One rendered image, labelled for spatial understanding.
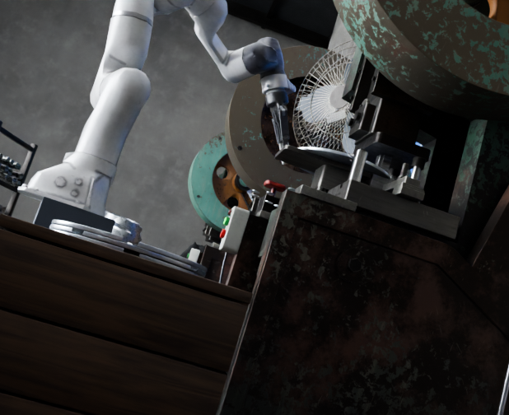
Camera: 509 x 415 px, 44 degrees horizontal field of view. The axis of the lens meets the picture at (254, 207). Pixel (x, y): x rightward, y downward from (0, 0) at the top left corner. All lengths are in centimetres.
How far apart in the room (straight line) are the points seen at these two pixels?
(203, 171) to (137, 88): 321
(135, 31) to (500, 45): 90
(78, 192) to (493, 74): 100
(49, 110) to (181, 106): 169
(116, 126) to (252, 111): 157
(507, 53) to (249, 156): 181
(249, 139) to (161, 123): 548
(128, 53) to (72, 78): 700
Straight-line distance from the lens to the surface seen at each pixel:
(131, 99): 164
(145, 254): 104
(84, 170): 165
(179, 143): 850
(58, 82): 874
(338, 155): 166
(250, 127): 314
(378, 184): 174
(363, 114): 180
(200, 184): 479
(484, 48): 149
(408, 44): 143
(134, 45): 174
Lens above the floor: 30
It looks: 10 degrees up
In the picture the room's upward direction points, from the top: 17 degrees clockwise
